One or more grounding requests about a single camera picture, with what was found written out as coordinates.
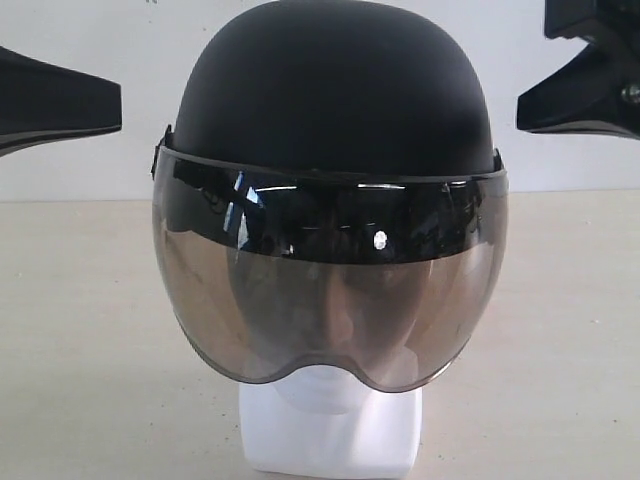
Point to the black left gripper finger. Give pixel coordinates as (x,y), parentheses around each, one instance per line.
(42,100)
(17,140)

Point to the black helmet with visor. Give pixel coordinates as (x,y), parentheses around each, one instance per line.
(329,198)

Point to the white mannequin head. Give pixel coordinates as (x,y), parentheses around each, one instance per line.
(322,422)

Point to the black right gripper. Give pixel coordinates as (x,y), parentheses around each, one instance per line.
(597,91)

